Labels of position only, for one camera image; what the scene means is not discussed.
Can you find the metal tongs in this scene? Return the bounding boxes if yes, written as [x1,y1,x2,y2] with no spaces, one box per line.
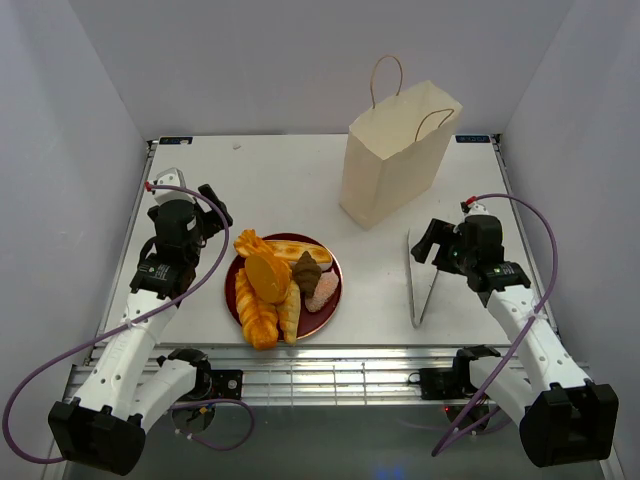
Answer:
[407,227,438,329]

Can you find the round orange bread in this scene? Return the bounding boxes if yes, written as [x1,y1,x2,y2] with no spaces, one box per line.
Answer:
[244,253,291,304]

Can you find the pink sugared bun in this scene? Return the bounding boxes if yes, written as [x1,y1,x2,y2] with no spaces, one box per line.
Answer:
[305,271,340,313]

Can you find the brown chocolate croissant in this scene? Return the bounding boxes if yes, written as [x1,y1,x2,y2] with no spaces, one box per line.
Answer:
[292,251,322,296]

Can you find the small pale baguette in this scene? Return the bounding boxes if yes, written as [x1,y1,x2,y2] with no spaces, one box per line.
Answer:
[276,280,301,345]

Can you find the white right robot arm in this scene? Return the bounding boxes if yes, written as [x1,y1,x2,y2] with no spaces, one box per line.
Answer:
[410,213,619,467]

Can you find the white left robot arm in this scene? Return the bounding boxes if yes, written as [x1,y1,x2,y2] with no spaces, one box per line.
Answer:
[48,181,233,475]

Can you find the beige paper bag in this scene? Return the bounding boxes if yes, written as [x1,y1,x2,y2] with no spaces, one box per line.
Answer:
[339,72,463,230]

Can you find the twisted orange pastry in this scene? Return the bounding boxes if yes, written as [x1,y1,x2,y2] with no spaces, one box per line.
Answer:
[233,229,274,258]

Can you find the long white baguette roll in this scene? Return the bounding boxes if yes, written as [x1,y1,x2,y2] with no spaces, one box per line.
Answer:
[263,239,334,266]

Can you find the braided orange danish pastry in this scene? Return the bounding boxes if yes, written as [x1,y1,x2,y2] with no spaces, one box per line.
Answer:
[235,268,279,350]

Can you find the dark red round plate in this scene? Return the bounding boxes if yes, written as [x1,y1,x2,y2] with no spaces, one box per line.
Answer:
[224,232,343,340]

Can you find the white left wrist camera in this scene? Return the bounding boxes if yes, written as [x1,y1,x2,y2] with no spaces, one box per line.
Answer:
[145,167,190,206]

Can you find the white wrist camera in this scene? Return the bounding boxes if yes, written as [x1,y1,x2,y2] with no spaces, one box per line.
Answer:
[460,196,491,218]
[145,167,190,206]

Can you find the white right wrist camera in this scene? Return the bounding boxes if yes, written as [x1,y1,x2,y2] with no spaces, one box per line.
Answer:
[460,196,491,218]

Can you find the aluminium table front rail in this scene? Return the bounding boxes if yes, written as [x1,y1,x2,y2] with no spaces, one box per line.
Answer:
[64,344,591,407]

